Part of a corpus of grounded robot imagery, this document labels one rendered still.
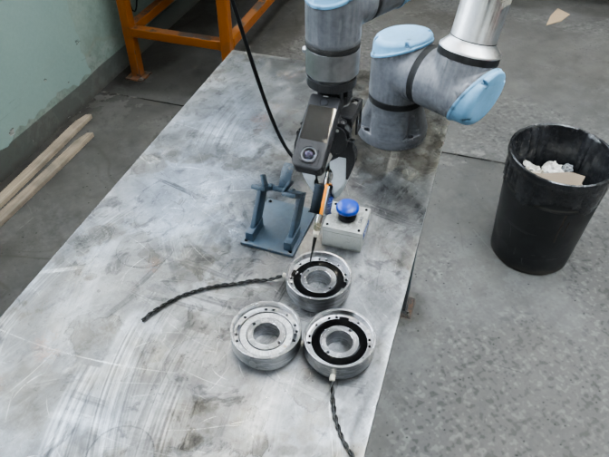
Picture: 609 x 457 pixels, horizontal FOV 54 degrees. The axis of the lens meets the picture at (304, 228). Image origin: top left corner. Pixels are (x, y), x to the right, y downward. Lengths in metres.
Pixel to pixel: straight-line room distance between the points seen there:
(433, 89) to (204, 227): 0.49
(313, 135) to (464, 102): 0.38
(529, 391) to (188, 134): 1.22
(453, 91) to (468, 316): 1.06
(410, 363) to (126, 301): 1.09
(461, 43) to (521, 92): 2.11
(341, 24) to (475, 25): 0.39
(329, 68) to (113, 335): 0.51
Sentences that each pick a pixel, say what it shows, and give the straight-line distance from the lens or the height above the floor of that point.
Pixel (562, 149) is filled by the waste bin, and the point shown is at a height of 0.34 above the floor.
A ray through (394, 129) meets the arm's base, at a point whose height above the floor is 0.85.
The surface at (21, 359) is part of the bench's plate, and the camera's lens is 1.00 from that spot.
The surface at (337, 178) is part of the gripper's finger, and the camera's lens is 0.93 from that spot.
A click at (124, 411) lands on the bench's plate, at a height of 0.80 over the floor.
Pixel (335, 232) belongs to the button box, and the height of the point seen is 0.84.
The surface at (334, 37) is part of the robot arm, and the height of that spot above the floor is 1.20.
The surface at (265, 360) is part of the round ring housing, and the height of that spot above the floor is 0.84.
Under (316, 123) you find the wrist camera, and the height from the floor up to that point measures 1.08.
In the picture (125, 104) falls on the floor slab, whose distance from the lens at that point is 3.08.
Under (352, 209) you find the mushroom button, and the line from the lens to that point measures 1.02.
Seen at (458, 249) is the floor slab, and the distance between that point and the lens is 2.25.
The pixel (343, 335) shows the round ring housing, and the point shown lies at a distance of 0.91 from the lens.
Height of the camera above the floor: 1.55
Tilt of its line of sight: 43 degrees down
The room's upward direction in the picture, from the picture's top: straight up
